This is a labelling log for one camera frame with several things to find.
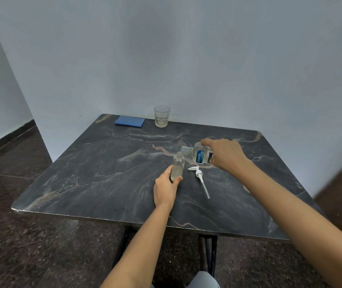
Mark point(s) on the person's right hand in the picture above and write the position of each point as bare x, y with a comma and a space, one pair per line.
226, 154

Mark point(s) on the person's left hand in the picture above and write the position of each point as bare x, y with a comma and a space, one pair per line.
164, 190

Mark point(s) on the person's left thumb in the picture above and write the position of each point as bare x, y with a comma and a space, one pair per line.
170, 172

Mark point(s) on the person's right thumb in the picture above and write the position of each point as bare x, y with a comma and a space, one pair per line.
207, 142

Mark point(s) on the small clear glass bottle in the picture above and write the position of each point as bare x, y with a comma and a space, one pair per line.
178, 166

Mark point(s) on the clear mouthwash bottle blue label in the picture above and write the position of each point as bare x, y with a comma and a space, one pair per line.
198, 154

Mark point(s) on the person's left forearm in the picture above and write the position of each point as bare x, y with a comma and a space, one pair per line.
141, 245

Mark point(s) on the person's right forearm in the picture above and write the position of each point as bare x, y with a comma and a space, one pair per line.
302, 224

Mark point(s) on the white pump dispenser head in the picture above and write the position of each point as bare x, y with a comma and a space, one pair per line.
199, 176

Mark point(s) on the clear drinking glass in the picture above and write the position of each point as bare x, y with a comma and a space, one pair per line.
162, 116

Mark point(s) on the blue folded cloth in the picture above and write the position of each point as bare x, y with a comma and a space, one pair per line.
129, 121

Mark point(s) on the person's grey trousers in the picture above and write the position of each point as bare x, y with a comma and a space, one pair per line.
199, 280

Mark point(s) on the black metal table frame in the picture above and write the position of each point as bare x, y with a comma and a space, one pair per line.
207, 251

